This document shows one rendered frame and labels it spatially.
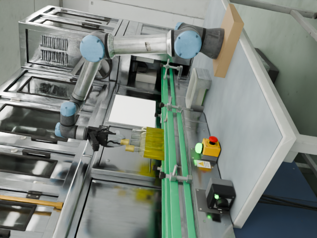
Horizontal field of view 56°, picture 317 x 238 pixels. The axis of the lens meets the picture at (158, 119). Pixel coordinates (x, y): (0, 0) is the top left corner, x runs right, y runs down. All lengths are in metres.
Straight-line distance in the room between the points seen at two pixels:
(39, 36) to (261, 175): 2.11
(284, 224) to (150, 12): 4.40
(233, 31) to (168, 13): 3.87
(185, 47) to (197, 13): 3.92
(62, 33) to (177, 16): 2.98
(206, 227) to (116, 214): 0.52
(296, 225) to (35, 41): 2.21
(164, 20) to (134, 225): 4.20
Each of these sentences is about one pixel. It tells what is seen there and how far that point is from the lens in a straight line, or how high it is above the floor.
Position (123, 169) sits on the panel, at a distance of 1.62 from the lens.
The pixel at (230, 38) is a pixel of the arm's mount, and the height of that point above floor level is 0.78.
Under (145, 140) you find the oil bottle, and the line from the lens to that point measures 1.60.
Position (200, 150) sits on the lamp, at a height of 0.84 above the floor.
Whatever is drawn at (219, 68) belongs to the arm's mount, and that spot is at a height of 0.79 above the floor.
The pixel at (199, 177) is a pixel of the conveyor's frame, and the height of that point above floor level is 0.85.
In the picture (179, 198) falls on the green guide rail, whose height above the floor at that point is 0.93.
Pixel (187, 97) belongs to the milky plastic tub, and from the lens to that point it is 1.91.
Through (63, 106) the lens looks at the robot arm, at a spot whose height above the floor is 1.50.
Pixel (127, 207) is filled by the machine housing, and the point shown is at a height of 1.11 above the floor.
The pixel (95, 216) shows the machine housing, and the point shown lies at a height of 1.24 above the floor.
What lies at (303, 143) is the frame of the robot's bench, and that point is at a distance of 0.95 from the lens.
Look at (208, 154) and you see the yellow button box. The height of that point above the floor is 0.80.
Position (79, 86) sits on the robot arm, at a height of 1.45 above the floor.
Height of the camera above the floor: 1.15
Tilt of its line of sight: 5 degrees down
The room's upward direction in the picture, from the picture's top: 81 degrees counter-clockwise
